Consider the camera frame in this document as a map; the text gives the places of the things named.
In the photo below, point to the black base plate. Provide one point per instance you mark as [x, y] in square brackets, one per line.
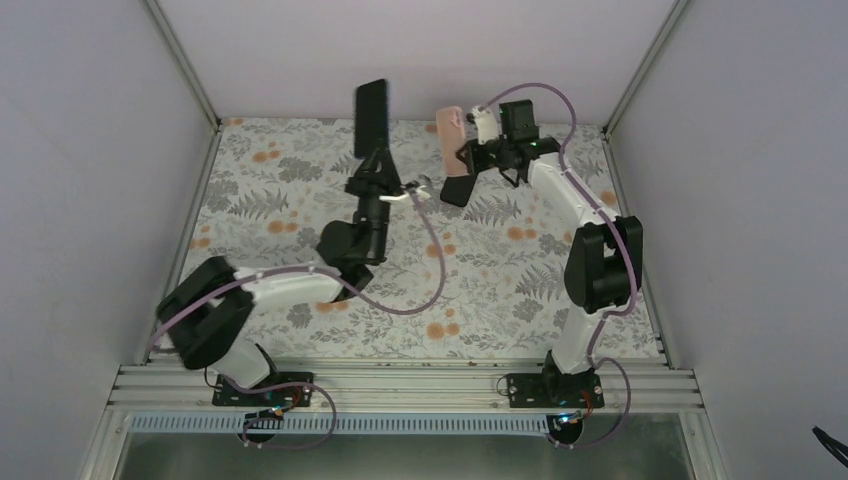
[555, 391]
[285, 398]

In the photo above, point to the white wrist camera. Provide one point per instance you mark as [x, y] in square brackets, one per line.
[485, 123]
[408, 192]

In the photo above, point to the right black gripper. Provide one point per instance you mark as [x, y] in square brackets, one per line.
[474, 161]

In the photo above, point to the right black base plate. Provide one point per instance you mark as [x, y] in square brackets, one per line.
[555, 391]

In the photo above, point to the pink phone case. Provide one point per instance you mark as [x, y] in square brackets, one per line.
[450, 123]

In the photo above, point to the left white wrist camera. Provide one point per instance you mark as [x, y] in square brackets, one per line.
[408, 192]

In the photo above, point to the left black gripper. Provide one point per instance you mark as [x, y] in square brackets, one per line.
[372, 184]

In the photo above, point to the floral patterned table mat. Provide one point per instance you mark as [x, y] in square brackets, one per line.
[483, 281]

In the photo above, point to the slotted cable duct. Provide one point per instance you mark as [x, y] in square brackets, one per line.
[344, 423]

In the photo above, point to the aluminium rail frame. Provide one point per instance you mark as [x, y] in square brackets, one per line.
[409, 386]

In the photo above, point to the black object at edge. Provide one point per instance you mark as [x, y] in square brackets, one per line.
[834, 447]

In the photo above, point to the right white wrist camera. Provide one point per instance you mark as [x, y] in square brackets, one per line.
[485, 123]

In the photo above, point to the black smartphone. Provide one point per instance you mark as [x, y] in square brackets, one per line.
[371, 118]

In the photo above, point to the black phone-shaped object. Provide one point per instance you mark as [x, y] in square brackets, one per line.
[457, 190]

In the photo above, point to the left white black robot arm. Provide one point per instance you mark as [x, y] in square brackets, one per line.
[204, 315]

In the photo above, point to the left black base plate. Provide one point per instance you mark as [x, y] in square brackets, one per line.
[285, 398]

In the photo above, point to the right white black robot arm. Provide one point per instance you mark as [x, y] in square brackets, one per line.
[603, 270]

